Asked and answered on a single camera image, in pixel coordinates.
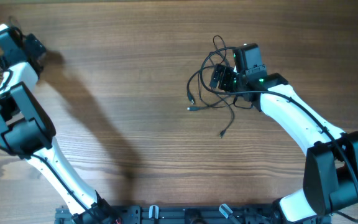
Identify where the black cable bundle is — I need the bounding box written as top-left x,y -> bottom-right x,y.
186,34 -> 239,139

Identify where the right camera cable black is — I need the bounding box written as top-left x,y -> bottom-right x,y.
199,46 -> 358,223

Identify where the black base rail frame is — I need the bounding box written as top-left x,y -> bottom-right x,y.
54,203 -> 332,224

